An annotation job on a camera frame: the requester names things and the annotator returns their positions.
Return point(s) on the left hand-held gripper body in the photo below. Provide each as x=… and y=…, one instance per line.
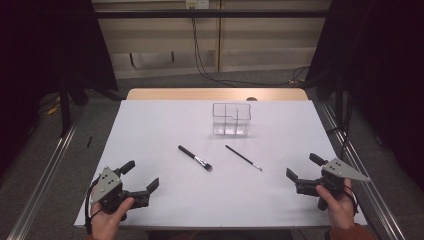
x=110, y=196

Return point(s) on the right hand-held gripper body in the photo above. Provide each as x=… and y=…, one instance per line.
x=333, y=183

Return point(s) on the large black makeup brush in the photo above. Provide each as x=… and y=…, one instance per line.
x=191, y=155

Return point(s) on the thin black makeup brush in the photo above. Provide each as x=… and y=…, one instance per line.
x=240, y=155

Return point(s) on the clear plastic organizer box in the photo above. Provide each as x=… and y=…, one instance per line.
x=231, y=128

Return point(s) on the person's left hand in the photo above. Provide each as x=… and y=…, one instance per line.
x=105, y=223

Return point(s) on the person's right hand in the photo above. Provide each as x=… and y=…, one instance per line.
x=341, y=213

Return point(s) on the small black stick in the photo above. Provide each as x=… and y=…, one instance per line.
x=89, y=142

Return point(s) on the black metal stand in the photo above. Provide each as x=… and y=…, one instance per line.
x=64, y=110
x=339, y=100

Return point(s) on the black curtain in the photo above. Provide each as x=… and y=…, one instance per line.
x=383, y=66
x=43, y=43

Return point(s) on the beige furniture with black legs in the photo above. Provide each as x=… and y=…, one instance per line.
x=150, y=36

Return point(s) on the black horizontal bar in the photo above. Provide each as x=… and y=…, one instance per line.
x=233, y=13

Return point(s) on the aluminium rail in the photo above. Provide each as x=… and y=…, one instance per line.
x=363, y=170
x=46, y=176

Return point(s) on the light wooden post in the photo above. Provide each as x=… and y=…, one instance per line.
x=219, y=40

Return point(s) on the white wall outlet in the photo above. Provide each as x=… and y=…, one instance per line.
x=197, y=4

